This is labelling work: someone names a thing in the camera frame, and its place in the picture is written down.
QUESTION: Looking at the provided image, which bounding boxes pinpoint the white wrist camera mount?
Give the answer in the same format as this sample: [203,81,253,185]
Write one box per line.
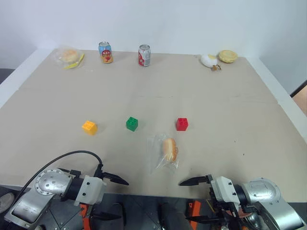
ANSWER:
[211,176,240,204]
[73,175,107,206]

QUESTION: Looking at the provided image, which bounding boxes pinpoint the orange toy brick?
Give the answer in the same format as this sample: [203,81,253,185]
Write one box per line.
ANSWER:
[82,120,98,136]

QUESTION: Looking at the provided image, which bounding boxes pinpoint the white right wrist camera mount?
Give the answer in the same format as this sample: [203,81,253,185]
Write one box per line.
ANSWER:
[211,176,240,204]

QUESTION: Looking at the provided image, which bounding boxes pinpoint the red and white drink can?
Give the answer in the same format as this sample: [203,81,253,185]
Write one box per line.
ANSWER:
[138,44,151,67]

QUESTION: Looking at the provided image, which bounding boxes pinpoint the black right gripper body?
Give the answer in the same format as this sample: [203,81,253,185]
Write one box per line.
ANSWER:
[205,174,242,219]

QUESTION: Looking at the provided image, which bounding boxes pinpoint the yellow curved toy piece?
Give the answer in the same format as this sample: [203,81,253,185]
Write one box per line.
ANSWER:
[63,53,85,70]

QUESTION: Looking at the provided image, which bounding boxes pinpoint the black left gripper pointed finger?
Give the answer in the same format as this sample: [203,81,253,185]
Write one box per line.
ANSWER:
[102,171,130,186]
[92,211,122,221]

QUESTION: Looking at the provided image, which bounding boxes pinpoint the orange bracket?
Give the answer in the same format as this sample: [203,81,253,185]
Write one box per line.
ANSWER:
[80,203,93,230]
[189,200,201,218]

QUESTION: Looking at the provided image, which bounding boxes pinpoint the clear plastic burger bag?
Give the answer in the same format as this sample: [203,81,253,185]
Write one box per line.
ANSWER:
[53,46,85,70]

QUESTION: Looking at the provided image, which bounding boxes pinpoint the bread roll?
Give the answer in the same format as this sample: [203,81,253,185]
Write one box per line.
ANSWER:
[163,138,179,162]

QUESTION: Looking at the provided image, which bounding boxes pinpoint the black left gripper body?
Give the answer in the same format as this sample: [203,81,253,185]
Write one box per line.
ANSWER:
[80,164,108,218]

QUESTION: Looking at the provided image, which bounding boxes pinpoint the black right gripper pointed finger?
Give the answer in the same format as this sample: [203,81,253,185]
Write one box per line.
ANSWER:
[185,215,223,224]
[178,176,209,187]

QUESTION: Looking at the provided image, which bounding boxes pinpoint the green toy brick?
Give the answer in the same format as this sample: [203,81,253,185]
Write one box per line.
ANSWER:
[125,116,139,132]

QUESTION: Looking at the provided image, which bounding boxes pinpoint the red toy brick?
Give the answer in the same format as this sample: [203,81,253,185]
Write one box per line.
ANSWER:
[176,117,189,132]

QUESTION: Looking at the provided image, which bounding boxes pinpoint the grey shoe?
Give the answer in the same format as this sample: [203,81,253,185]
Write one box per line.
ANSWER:
[0,192,16,214]

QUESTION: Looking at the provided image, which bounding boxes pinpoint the clear plastic bread bag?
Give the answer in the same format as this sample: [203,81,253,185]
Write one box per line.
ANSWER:
[147,133,180,175]

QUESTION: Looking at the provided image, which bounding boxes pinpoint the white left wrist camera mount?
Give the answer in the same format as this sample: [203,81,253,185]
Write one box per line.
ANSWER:
[73,175,107,206]

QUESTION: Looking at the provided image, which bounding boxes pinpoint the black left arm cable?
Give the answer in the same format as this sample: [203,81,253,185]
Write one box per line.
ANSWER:
[14,150,104,201]

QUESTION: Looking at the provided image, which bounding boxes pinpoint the yellow toy pie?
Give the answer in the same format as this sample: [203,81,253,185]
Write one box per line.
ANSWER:
[218,49,238,64]

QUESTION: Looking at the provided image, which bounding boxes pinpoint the blue fruit drink can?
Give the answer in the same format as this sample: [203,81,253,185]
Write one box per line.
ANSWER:
[98,41,114,64]

